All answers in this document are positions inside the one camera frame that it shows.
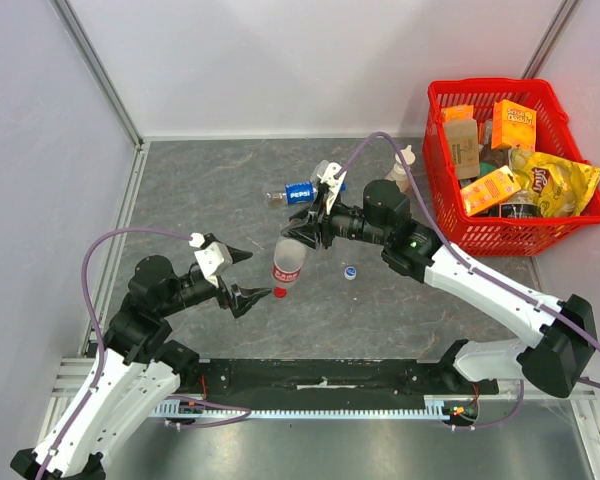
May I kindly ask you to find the red label water bottle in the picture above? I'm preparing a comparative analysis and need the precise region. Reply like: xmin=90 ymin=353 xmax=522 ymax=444
xmin=272 ymin=237 xmax=307 ymax=291

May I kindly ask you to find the blue white Pocari cap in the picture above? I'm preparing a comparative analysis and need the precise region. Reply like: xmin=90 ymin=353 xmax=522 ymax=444
xmin=344 ymin=266 xmax=357 ymax=280

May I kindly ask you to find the red bottle cap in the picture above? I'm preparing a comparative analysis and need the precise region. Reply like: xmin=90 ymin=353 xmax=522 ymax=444
xmin=273 ymin=286 xmax=287 ymax=298

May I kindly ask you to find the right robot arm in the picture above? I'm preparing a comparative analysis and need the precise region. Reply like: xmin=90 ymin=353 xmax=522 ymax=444
xmin=282 ymin=180 xmax=596 ymax=398

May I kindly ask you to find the Pepsi bottle blue label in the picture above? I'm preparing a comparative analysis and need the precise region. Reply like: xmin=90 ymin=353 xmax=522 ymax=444
xmin=264 ymin=180 xmax=319 ymax=207

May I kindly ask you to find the beige nozzle bottle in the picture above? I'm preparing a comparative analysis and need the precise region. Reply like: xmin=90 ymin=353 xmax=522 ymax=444
xmin=385 ymin=145 xmax=416 ymax=194

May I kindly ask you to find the red plastic basket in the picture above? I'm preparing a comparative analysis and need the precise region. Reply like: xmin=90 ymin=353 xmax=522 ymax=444
xmin=423 ymin=78 xmax=600 ymax=256

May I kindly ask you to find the brown cardboard box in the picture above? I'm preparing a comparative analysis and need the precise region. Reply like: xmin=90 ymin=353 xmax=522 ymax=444
xmin=443 ymin=118 xmax=480 ymax=180

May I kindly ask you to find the small orange box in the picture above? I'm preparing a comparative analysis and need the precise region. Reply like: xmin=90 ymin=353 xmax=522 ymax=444
xmin=441 ymin=104 xmax=474 ymax=123

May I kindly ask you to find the orange snack box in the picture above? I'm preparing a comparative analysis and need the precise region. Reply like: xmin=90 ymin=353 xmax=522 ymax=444
xmin=460 ymin=166 xmax=521 ymax=217

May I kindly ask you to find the dark jar in basket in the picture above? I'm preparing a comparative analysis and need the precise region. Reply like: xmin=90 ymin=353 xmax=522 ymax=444
xmin=488 ymin=190 xmax=540 ymax=219

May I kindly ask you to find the orange Sugar Daddy box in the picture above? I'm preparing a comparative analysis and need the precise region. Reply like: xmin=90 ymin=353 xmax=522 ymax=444
xmin=491 ymin=99 xmax=537 ymax=151

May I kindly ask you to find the yellow Lays chip bag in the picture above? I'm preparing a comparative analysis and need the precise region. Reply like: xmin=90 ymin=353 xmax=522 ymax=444
xmin=509 ymin=148 xmax=600 ymax=218

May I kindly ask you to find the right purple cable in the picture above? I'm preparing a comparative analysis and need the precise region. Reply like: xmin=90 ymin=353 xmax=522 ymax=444
xmin=337 ymin=131 xmax=600 ymax=430

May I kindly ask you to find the purple cable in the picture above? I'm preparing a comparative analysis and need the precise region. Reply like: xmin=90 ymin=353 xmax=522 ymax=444
xmin=337 ymin=131 xmax=600 ymax=430
xmin=32 ymin=227 xmax=254 ymax=480

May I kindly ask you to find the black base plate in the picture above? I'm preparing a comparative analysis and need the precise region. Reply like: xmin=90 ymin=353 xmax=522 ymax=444
xmin=177 ymin=359 xmax=499 ymax=408

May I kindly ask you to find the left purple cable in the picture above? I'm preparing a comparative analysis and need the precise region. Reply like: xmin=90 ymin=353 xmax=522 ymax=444
xmin=32 ymin=227 xmax=254 ymax=480

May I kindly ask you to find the slotted cable duct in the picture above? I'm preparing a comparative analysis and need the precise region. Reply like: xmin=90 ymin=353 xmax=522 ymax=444
xmin=148 ymin=397 xmax=475 ymax=421

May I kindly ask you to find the aluminium frame rail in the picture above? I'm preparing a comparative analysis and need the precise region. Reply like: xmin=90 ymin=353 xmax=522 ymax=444
xmin=50 ymin=0 xmax=144 ymax=150

